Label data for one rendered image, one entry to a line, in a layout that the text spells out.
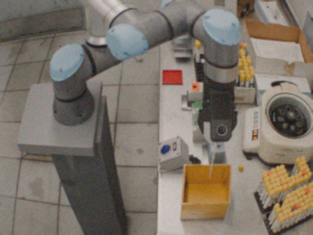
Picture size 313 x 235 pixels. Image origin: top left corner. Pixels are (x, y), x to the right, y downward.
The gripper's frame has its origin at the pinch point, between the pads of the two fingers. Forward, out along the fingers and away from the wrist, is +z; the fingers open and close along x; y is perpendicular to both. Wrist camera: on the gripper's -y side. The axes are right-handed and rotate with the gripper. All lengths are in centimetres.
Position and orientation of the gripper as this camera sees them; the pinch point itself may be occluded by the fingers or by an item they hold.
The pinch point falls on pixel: (214, 143)
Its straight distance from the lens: 106.5
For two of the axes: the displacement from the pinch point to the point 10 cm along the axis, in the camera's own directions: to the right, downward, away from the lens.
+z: 0.2, 6.7, 7.4
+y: 0.7, -7.4, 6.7
